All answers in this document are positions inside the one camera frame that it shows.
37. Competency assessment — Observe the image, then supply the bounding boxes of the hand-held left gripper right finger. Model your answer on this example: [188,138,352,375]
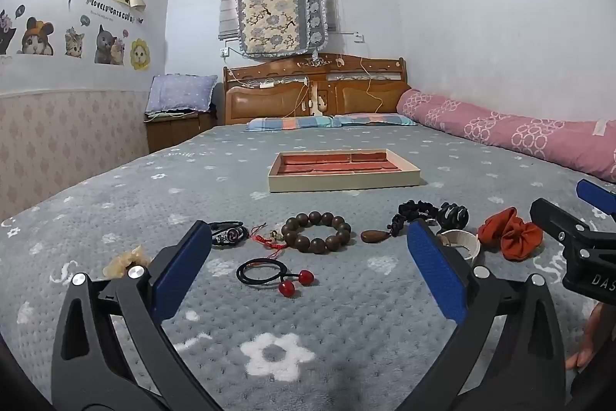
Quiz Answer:
[385,218,577,411]

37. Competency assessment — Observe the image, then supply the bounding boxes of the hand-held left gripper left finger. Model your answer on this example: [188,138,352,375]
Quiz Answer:
[50,220,223,411]

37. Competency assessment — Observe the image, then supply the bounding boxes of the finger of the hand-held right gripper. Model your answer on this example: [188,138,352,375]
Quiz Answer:
[576,178,616,218]
[529,197,603,249]

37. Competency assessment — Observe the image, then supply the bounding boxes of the white bangle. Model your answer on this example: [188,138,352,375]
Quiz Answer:
[435,228,482,262]

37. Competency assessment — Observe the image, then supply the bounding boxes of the orange fabric scrunchie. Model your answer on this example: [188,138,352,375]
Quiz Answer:
[477,207,545,260]

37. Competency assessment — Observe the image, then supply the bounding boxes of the cream flower hair clip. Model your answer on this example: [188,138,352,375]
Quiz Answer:
[103,246,151,280]

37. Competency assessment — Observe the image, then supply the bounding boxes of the black hair tie red beads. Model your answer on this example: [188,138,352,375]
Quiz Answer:
[236,259,316,298]

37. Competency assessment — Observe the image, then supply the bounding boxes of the brown wooden bead bracelet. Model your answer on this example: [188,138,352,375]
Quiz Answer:
[281,211,352,254]

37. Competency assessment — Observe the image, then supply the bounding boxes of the beige tray with red lining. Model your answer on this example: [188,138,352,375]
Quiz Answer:
[268,149,422,193]

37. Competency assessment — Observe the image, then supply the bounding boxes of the person's right hand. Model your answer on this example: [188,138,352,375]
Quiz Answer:
[565,300,616,372]

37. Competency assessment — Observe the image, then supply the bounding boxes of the grey flower print blanket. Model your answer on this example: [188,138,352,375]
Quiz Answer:
[0,122,616,411]

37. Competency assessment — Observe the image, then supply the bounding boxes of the pink rolled quilt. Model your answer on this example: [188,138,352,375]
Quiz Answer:
[395,88,616,185]

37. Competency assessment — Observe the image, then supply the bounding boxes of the wooden nightstand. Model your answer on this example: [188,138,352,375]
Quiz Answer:
[145,109,218,154]

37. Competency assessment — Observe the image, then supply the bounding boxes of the plaid pillow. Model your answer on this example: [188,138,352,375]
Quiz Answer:
[333,112,419,127]
[245,117,336,133]

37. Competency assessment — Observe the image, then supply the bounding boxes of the purple dotted pillow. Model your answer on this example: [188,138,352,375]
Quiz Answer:
[145,73,219,116]

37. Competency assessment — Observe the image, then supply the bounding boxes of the wooden bed headboard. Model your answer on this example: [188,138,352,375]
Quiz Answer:
[222,53,410,127]

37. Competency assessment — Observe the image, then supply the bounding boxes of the small plush toy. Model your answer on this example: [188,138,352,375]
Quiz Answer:
[310,90,331,116]

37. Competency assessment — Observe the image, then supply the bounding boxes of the yellow flower cat sticker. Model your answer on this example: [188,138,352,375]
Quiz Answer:
[129,37,153,72]

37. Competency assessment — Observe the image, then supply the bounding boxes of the black white hair tie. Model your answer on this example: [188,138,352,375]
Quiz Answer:
[435,202,470,232]

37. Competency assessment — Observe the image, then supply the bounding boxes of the black braided bracelet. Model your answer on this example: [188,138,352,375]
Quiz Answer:
[207,220,249,250]

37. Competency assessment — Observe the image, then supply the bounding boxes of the red string charm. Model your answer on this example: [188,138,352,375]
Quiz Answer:
[249,223,286,258]

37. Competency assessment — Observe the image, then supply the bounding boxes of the orange cable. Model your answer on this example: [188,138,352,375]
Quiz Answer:
[362,57,387,116]

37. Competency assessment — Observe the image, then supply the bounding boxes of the white charger cable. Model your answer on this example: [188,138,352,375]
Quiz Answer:
[295,78,310,119]

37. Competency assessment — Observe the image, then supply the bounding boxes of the grey cats wall sticker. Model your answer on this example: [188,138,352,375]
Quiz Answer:
[93,23,127,66]

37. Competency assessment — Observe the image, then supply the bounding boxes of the tabby kitten wall sticker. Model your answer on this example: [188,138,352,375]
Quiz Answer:
[64,25,87,59]

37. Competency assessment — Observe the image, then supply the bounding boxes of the hat cat wall sticker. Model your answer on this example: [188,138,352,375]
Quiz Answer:
[16,17,55,56]

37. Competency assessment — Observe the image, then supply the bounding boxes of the lettering wall sticker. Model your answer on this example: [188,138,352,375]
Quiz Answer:
[86,0,146,25]

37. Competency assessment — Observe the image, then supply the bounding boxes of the black cat wall sticker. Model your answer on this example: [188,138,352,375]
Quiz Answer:
[0,8,18,56]

